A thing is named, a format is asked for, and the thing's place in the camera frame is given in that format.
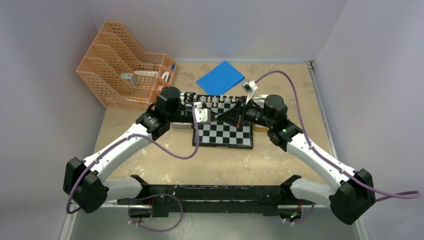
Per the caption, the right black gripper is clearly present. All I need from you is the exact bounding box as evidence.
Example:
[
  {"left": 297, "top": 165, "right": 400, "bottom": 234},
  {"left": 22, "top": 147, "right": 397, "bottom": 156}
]
[{"left": 217, "top": 96, "right": 274, "bottom": 129}]

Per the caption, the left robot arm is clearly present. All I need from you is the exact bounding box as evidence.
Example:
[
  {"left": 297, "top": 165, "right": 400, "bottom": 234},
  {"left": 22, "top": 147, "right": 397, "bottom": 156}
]
[{"left": 63, "top": 86, "right": 203, "bottom": 215}]

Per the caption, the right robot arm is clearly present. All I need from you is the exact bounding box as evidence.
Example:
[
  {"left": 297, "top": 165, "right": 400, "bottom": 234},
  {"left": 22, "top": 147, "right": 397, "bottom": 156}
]
[{"left": 215, "top": 94, "right": 376, "bottom": 225}]

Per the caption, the silver tin with black pieces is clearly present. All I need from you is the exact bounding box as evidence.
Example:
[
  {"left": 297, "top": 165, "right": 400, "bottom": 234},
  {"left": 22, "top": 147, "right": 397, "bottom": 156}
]
[{"left": 170, "top": 91, "right": 198, "bottom": 130}]

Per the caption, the black and white chessboard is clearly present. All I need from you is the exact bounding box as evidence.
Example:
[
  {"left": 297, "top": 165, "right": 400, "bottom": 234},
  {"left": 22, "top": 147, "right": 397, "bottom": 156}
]
[{"left": 196, "top": 94, "right": 253, "bottom": 150}]

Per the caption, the orange mesh file organizer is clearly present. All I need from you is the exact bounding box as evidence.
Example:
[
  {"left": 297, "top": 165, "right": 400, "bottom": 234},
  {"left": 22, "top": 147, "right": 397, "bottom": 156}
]
[{"left": 76, "top": 21, "right": 177, "bottom": 111}]

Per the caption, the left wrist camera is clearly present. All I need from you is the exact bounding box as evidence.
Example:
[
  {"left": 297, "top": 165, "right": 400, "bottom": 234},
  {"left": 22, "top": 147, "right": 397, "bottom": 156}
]
[{"left": 193, "top": 102, "right": 212, "bottom": 124}]

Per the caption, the black mounting rail base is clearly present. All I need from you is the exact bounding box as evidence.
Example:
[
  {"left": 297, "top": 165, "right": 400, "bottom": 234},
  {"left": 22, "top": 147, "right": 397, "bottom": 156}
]
[{"left": 117, "top": 184, "right": 312, "bottom": 221}]

